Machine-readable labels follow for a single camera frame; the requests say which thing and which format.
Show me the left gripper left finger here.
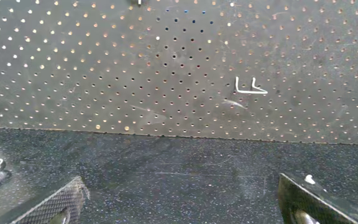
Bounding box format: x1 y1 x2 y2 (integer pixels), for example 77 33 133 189
0 175 90 224

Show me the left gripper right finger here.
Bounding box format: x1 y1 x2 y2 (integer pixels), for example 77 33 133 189
277 172 358 224

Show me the black pegboard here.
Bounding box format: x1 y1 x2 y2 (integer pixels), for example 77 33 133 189
0 0 358 147

